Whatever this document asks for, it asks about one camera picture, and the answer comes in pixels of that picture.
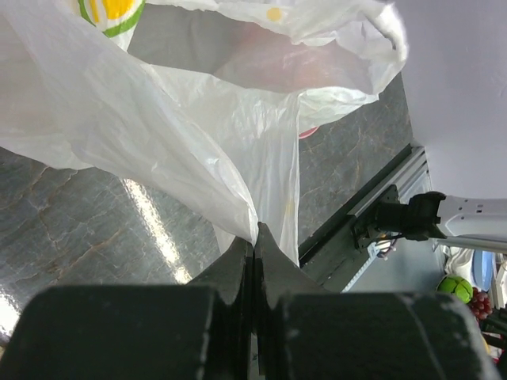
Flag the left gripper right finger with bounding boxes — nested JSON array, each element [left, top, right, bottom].
[[253, 224, 499, 379]]

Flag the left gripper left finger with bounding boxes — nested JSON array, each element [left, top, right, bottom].
[[1, 238, 254, 379]]

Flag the white plastic bag fruit print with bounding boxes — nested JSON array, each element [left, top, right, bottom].
[[1, 1, 409, 260]]

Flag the fake orange peach fruit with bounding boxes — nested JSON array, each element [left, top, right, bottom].
[[213, 23, 354, 93]]

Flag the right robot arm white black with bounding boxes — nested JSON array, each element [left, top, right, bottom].
[[352, 184, 506, 255]]

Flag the fake red grapes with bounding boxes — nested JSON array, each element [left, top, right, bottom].
[[467, 287, 493, 321]]

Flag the green ball toy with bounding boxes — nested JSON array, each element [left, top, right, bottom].
[[436, 275, 474, 304]]

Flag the pink plate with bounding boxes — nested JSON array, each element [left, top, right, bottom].
[[299, 127, 318, 139]]

